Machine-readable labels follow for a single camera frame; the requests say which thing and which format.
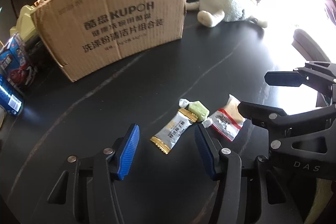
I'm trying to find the yellow mountain-shaped tray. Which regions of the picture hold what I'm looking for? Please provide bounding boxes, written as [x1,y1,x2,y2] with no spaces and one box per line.
[10,0,50,41]

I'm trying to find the green candy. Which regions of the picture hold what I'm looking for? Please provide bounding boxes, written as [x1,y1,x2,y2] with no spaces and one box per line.
[179,98,212,128]

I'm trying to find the blue wrapped packet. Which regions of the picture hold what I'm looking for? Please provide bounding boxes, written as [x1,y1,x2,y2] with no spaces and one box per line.
[0,74,25,115]

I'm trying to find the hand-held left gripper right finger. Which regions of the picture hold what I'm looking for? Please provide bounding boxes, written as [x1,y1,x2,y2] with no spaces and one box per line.
[194,124,287,224]

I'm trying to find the printed cardboard box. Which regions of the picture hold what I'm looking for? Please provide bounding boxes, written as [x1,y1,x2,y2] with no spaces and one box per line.
[30,0,190,82]

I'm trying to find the pale yellow cloth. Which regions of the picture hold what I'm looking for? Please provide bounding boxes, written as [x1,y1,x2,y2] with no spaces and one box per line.
[315,178,336,224]

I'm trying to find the beige snack packet red label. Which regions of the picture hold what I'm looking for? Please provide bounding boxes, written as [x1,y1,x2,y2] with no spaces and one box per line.
[210,94,246,142]

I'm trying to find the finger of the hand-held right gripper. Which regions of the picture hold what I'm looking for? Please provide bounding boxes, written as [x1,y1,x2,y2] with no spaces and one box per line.
[238,101,336,156]
[264,61,336,98]

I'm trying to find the blue snack box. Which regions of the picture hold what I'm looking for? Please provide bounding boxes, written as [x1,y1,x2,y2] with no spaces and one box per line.
[0,32,40,93]

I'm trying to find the silver snack packet gold edges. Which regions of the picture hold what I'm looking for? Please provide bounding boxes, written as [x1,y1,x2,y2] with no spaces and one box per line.
[150,108,199,155]

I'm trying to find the white plush sheep toy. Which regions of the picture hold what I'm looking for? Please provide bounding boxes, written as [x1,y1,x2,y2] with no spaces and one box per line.
[186,0,268,28]

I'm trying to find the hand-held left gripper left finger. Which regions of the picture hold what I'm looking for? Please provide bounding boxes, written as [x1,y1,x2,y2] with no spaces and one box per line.
[47,124,140,224]

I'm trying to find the upholstered chair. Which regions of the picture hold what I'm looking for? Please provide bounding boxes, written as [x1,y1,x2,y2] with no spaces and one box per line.
[291,28,331,64]

